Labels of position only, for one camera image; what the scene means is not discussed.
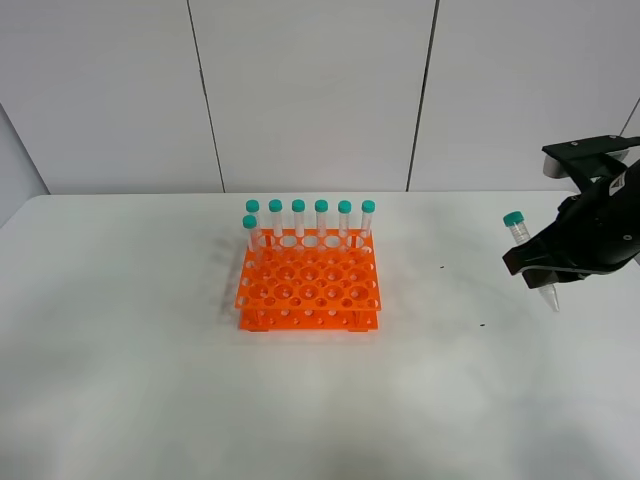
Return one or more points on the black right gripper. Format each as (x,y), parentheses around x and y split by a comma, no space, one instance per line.
(595,232)

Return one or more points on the clear test tube teal cap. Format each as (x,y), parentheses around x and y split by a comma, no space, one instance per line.
(529,259)

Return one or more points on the orange test tube rack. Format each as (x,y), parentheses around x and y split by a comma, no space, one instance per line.
(309,283)

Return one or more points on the second row tube teal cap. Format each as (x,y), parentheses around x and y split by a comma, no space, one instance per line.
(250,224)

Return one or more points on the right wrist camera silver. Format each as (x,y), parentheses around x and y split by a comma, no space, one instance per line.
(588,159)

